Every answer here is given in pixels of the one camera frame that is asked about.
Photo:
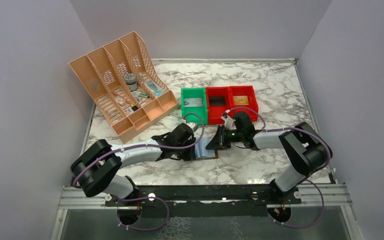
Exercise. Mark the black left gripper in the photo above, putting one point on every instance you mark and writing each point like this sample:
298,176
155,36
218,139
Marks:
190,155

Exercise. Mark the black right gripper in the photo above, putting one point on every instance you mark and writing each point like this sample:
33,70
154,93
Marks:
218,141

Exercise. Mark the brown leather card holder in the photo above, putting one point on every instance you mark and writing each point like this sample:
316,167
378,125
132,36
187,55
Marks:
200,151

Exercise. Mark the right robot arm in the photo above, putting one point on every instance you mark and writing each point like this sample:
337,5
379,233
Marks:
306,150

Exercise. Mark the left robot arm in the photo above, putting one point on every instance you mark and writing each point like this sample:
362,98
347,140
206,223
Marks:
95,171

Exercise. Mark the silver card in green bin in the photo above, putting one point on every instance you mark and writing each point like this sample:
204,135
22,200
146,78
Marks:
192,102

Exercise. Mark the black card in red bin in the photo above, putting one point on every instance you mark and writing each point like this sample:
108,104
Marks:
217,101

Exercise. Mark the gold card in red bin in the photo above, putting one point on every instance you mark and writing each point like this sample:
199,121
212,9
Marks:
241,100

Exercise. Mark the green plastic bin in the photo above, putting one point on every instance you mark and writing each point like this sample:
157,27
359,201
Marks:
189,112

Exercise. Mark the red plastic bin middle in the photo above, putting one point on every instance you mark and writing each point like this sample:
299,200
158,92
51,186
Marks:
214,113

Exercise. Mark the red plastic bin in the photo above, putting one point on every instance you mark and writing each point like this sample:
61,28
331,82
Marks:
249,91
214,113

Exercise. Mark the red plastic bin right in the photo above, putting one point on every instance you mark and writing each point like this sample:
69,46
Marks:
249,91

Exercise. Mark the blue packet in organizer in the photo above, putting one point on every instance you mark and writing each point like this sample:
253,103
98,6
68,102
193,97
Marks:
154,88

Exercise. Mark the red pencil in organizer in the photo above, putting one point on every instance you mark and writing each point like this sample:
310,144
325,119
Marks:
120,99

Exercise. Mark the silver round tin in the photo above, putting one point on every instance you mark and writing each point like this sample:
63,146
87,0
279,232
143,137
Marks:
131,81

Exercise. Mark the peach plastic file organizer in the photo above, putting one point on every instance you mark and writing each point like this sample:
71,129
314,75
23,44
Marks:
101,71

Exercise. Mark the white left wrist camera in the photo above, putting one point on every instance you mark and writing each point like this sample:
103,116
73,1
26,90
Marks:
194,126

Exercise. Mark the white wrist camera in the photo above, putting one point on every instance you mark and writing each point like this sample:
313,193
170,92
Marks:
194,126
228,121

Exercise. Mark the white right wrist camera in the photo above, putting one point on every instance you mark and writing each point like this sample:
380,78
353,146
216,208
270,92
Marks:
228,121

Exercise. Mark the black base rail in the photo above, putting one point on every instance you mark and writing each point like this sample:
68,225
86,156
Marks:
205,197

